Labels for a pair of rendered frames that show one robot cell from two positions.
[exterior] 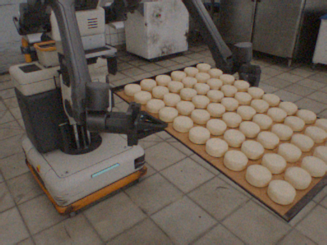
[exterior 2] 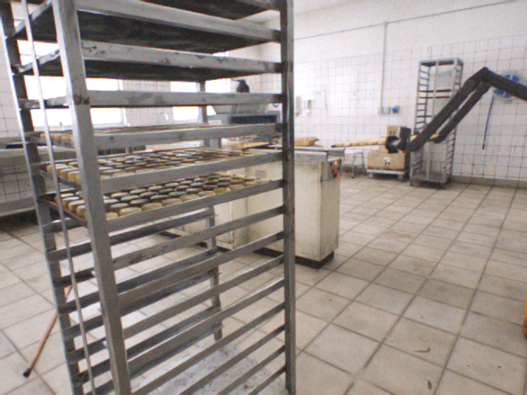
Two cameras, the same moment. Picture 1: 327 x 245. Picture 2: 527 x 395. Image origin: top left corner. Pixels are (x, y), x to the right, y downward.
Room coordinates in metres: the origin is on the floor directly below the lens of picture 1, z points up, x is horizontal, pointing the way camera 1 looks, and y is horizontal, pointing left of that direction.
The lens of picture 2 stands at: (2.79, -1.43, 1.19)
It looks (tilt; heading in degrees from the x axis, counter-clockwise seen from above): 14 degrees down; 169
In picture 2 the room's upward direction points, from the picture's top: 2 degrees counter-clockwise
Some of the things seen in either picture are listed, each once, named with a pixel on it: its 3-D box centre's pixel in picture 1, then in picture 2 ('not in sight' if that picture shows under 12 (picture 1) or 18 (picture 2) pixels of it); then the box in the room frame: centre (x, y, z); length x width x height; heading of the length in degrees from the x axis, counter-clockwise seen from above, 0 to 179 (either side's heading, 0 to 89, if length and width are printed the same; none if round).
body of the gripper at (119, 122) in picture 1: (122, 123); not in sight; (0.64, 0.12, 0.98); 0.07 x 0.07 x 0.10; 85
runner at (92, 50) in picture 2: not in sight; (198, 60); (1.85, -1.40, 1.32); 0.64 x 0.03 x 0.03; 124
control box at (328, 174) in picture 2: not in sight; (333, 168); (0.42, -0.41, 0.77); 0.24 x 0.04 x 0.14; 132
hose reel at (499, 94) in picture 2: not in sight; (503, 110); (-1.46, 2.97, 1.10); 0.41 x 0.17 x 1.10; 39
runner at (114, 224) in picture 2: not in sight; (208, 200); (1.85, -1.40, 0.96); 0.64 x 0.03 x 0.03; 124
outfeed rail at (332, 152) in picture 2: not in sight; (243, 146); (-0.41, -0.96, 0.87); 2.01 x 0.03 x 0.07; 42
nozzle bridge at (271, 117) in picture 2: not in sight; (241, 133); (-0.23, -0.99, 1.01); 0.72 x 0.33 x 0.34; 132
